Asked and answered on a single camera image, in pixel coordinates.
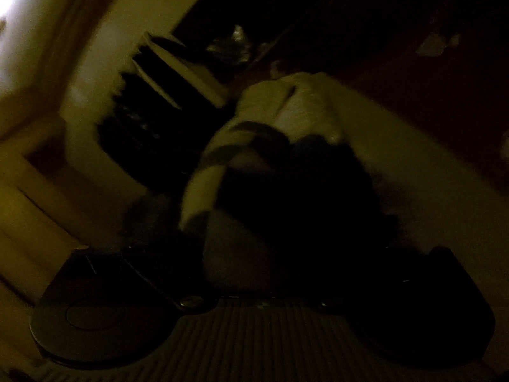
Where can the small light object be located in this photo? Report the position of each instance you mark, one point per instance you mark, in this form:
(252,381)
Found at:
(435,44)

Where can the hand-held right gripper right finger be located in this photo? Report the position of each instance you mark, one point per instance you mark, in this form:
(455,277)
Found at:
(441,260)

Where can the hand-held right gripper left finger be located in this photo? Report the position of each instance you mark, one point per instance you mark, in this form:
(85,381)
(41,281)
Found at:
(135,266)

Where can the black and white checkered cloth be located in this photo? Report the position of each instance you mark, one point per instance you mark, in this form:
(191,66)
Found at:
(302,103)

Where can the light leaf-print bedding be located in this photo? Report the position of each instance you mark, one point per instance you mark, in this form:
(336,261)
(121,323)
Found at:
(437,175)

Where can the dark slatted object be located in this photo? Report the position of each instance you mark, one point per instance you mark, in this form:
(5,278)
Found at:
(159,127)

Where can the wooden furniture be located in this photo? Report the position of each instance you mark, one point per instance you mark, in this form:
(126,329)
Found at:
(35,207)

